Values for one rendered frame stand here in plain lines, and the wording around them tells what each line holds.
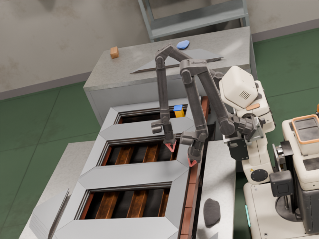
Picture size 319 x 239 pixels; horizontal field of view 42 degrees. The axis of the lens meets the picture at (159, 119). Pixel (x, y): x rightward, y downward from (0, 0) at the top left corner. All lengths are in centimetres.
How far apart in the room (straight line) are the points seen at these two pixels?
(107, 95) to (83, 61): 243
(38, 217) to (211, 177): 112
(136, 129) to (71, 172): 55
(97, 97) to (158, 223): 141
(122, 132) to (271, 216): 118
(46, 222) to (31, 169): 197
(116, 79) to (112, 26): 221
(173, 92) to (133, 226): 123
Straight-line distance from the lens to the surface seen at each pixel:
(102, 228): 239
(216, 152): 283
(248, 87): 219
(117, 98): 330
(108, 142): 297
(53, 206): 278
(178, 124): 287
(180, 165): 254
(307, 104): 428
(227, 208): 247
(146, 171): 259
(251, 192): 308
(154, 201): 282
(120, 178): 261
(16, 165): 481
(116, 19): 535
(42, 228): 271
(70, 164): 310
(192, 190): 241
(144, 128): 294
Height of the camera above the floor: 254
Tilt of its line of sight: 34 degrees down
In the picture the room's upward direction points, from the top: 19 degrees counter-clockwise
